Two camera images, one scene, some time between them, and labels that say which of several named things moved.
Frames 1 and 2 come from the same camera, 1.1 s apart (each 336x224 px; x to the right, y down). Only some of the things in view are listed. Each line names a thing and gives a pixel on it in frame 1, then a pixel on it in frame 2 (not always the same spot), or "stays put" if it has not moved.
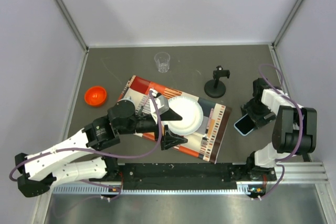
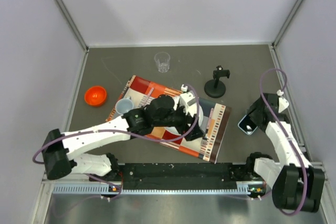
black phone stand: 216,88 stays put
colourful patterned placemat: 205,143 stays put
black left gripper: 169,140 to 186,119
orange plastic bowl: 95,95 stays put
